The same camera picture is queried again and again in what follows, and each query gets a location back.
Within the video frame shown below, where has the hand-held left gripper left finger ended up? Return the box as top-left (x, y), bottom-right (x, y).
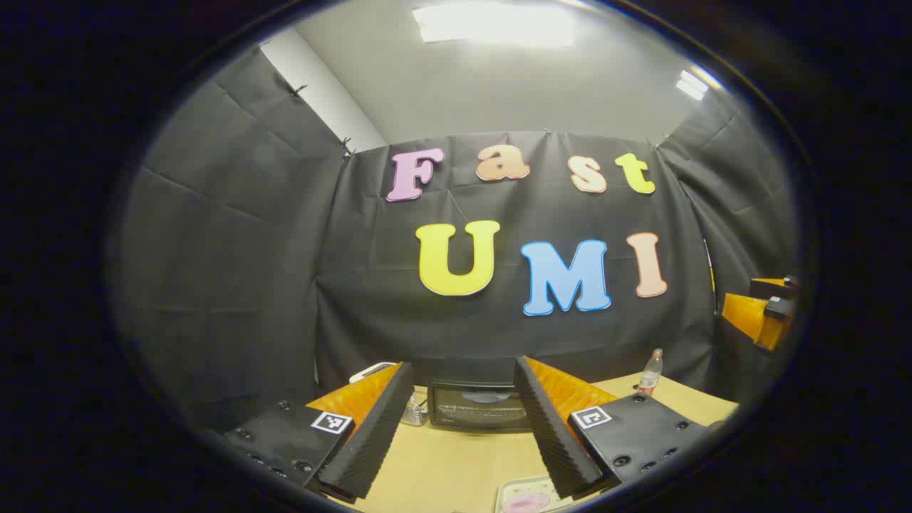
top-left (203, 362), bottom-right (415, 503)

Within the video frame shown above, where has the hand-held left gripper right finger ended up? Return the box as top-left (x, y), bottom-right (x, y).
top-left (513, 355), bottom-right (720, 499)

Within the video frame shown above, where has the black electric oven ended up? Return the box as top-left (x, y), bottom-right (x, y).
top-left (427, 380), bottom-right (528, 432)

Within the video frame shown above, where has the clear glass container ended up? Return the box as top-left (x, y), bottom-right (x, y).
top-left (401, 394), bottom-right (430, 427)

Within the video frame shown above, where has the white toaster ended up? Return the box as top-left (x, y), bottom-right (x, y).
top-left (348, 361), bottom-right (398, 385)

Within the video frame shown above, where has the clear plastic bottle red label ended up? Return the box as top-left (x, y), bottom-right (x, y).
top-left (637, 348), bottom-right (664, 397)

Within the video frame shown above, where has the black backdrop cloth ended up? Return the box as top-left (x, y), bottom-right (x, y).
top-left (114, 46), bottom-right (799, 435)

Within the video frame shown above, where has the small ceiling light panel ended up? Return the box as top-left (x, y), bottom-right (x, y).
top-left (675, 69), bottom-right (710, 101)

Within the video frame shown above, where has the large ceiling light panel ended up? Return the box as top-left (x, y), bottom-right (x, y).
top-left (413, 2), bottom-right (575, 48)

